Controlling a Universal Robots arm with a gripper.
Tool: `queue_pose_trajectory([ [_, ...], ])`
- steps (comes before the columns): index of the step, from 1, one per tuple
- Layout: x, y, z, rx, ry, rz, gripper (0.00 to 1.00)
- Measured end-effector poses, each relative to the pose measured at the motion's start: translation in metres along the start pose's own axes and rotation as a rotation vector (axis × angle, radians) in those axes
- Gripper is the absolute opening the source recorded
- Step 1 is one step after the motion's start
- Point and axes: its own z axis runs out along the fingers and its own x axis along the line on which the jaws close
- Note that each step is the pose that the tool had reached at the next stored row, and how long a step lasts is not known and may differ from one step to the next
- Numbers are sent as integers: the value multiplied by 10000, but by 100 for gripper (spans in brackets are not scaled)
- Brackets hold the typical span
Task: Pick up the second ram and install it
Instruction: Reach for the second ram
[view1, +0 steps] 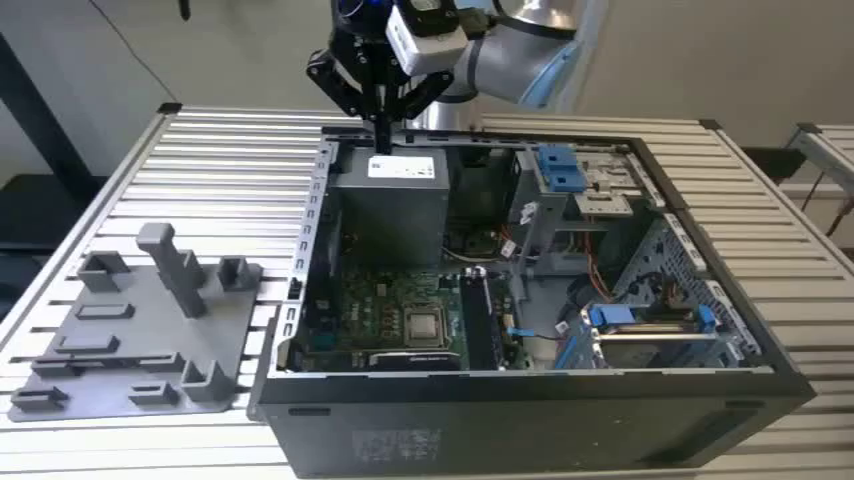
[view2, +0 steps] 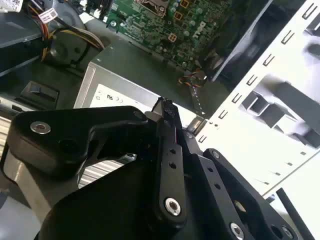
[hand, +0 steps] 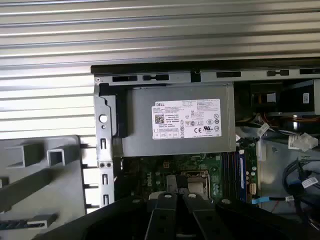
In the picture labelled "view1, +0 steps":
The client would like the gray power supply unit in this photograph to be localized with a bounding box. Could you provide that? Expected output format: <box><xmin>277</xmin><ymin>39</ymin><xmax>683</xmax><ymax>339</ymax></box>
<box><xmin>329</xmin><ymin>147</ymin><xmax>450</xmax><ymax>269</ymax></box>

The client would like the black USB cable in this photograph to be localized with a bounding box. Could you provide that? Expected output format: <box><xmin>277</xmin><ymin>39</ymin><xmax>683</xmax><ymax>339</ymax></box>
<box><xmin>458</xmin><ymin>0</ymin><xmax>579</xmax><ymax>40</ymax></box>

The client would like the black graphics card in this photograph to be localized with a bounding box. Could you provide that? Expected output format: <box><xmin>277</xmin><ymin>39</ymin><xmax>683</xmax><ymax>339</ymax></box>
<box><xmin>365</xmin><ymin>349</ymin><xmax>463</xmax><ymax>372</ymax></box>

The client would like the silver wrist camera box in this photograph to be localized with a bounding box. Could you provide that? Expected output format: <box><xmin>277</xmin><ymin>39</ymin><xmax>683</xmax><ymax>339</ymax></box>
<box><xmin>384</xmin><ymin>5</ymin><xmax>468</xmax><ymax>77</ymax></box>

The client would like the silver CPU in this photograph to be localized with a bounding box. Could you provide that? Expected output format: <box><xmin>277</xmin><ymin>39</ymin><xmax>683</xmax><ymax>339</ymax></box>
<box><xmin>404</xmin><ymin>312</ymin><xmax>446</xmax><ymax>346</ymax></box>

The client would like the hard disk in blue carrier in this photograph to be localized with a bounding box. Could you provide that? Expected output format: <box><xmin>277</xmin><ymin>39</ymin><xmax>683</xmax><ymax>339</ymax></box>
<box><xmin>583</xmin><ymin>304</ymin><xmax>719</xmax><ymax>369</ymax></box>

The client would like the RAM stick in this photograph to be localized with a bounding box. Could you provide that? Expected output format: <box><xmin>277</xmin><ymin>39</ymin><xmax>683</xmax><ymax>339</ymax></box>
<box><xmin>36</xmin><ymin>352</ymin><xmax>181</xmax><ymax>366</ymax></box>

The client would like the silver drive cage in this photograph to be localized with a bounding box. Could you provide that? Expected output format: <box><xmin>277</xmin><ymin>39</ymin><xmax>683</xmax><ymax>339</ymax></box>
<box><xmin>510</xmin><ymin>144</ymin><xmax>668</xmax><ymax>274</ymax></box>

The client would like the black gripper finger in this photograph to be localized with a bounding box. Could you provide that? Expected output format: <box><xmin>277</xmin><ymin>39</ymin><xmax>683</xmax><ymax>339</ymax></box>
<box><xmin>305</xmin><ymin>48</ymin><xmax>387</xmax><ymax>153</ymax></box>
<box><xmin>384</xmin><ymin>73</ymin><xmax>455</xmax><ymax>153</ymax></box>

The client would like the small metal slat table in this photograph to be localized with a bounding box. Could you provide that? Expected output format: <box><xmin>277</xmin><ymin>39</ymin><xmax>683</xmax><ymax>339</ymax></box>
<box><xmin>779</xmin><ymin>122</ymin><xmax>854</xmax><ymax>201</ymax></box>

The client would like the gray parts rack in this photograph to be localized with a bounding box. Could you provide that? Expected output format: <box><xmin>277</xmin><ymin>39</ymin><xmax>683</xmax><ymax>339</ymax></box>
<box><xmin>7</xmin><ymin>222</ymin><xmax>268</xmax><ymax>424</ymax></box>

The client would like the green motherboard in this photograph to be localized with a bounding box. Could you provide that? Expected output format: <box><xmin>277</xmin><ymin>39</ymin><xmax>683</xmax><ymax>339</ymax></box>
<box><xmin>292</xmin><ymin>259</ymin><xmax>528</xmax><ymax>374</ymax></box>

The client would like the blue drive bay latch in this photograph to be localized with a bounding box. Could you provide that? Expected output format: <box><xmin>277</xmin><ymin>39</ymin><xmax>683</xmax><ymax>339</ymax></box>
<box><xmin>536</xmin><ymin>143</ymin><xmax>582</xmax><ymax>194</ymax></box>

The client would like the black open PC case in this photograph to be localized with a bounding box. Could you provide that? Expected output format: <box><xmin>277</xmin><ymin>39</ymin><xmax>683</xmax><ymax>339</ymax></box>
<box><xmin>245</xmin><ymin>124</ymin><xmax>819</xmax><ymax>479</ymax></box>

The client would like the black desk frame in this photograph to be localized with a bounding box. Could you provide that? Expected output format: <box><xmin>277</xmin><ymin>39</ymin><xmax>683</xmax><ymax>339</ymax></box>
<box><xmin>0</xmin><ymin>32</ymin><xmax>108</xmax><ymax>251</ymax></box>

